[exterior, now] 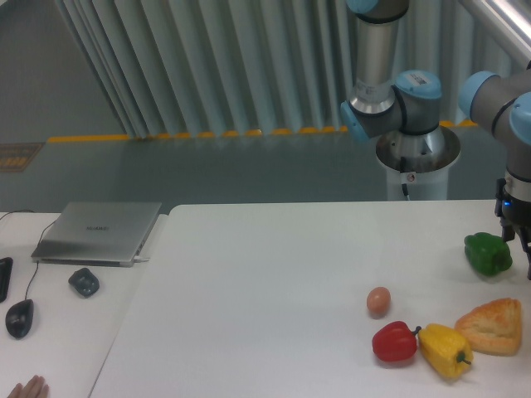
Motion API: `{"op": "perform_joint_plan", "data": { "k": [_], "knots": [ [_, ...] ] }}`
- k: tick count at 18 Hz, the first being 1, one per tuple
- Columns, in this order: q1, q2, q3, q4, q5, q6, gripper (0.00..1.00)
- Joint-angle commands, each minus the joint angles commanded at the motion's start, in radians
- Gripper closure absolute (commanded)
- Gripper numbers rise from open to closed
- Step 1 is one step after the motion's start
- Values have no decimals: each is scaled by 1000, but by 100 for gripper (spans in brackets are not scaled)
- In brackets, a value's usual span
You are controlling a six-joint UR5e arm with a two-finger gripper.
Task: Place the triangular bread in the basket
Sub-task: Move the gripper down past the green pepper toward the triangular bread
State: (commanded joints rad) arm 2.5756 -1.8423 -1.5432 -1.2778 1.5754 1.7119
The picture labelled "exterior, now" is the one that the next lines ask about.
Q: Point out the person's hand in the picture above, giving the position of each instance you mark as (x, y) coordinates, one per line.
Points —
(34, 388)

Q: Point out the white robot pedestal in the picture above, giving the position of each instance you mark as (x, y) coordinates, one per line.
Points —
(417, 167)

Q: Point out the green bell pepper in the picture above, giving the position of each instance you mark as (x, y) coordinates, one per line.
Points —
(487, 254)

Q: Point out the yellow bell pepper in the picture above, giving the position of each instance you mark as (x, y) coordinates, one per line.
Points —
(447, 351)

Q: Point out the small black case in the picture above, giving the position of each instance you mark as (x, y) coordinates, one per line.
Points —
(84, 282)

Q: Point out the silver closed laptop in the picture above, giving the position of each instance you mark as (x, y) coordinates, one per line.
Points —
(98, 233)

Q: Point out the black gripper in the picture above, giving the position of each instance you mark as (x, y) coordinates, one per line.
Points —
(514, 218)

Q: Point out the brown egg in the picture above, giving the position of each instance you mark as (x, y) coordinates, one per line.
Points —
(378, 300)

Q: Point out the black keyboard edge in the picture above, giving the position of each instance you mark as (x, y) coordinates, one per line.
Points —
(5, 277)

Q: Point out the triangular golden puff bread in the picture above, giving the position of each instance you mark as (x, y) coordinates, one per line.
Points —
(493, 328)

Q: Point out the black computer mouse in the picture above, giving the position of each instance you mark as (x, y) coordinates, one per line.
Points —
(19, 318)

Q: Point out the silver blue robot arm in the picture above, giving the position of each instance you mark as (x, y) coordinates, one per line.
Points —
(402, 112)

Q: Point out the grey folding curtain screen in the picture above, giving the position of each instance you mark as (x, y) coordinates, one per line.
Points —
(200, 68)

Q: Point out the red bell pepper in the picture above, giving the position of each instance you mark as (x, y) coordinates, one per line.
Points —
(395, 342)

